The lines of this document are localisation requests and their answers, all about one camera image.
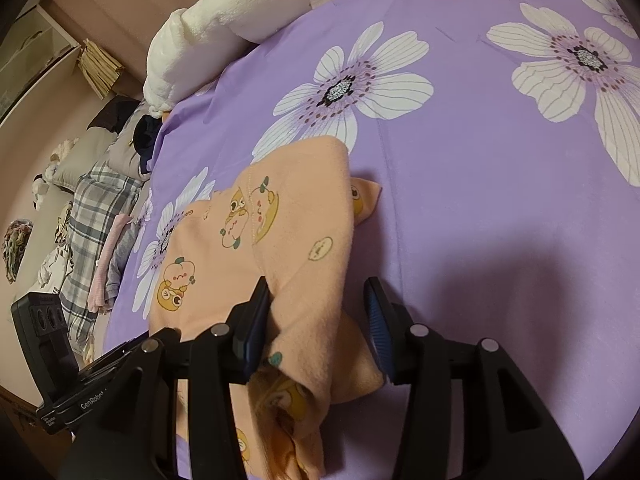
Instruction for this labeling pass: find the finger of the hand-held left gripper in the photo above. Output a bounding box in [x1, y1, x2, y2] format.
[75, 327, 183, 378]

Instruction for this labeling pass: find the grey plaid cloth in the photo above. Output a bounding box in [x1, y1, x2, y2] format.
[60, 160, 146, 356]

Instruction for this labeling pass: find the beige woven basket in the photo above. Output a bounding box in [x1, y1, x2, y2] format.
[77, 37, 125, 100]

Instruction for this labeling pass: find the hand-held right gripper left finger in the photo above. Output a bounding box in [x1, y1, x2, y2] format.
[57, 276, 273, 480]

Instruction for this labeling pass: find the beige pillow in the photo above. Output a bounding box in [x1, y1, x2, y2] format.
[52, 120, 146, 193]

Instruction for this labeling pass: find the purple floral bed sheet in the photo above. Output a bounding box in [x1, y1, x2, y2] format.
[102, 0, 640, 480]

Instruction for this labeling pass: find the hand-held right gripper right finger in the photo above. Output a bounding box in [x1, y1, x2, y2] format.
[361, 276, 583, 480]

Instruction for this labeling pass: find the dark navy cloth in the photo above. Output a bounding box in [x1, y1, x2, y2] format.
[132, 114, 166, 171]

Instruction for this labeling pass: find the white plush toy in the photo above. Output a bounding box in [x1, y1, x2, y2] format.
[47, 137, 81, 168]

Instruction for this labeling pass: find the pink striped cloth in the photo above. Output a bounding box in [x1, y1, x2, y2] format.
[87, 212, 133, 311]

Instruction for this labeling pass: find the white fluffy blanket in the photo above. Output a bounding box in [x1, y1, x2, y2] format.
[143, 0, 313, 113]

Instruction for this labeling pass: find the white shelf cabinet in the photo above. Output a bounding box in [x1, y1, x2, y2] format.
[0, 5, 83, 126]

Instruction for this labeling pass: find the orange cartoon print garment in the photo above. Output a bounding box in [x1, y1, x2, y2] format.
[147, 135, 386, 480]

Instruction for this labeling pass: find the floral patterned bag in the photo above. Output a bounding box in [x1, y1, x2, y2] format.
[2, 219, 32, 285]

